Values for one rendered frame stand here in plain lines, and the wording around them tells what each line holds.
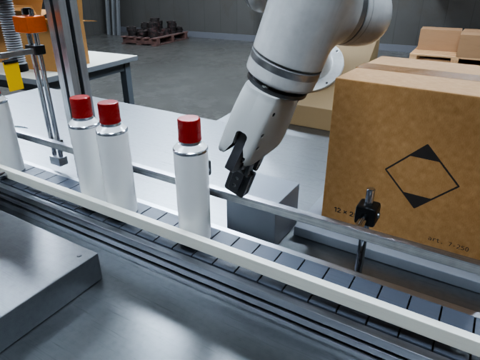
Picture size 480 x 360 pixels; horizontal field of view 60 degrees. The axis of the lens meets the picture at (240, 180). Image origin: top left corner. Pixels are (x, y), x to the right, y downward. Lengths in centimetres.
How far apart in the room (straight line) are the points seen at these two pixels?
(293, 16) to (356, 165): 35
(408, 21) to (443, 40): 96
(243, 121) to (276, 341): 29
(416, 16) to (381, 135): 773
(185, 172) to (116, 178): 16
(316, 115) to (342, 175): 61
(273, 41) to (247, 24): 885
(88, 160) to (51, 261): 18
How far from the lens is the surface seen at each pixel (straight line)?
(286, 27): 45
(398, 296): 62
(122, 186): 73
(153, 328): 62
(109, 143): 70
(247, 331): 60
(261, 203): 62
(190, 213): 63
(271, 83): 47
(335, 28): 46
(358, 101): 69
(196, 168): 60
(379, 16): 51
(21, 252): 74
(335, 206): 77
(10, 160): 100
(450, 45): 772
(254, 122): 48
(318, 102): 133
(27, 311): 65
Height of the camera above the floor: 127
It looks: 26 degrees down
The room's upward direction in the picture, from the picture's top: straight up
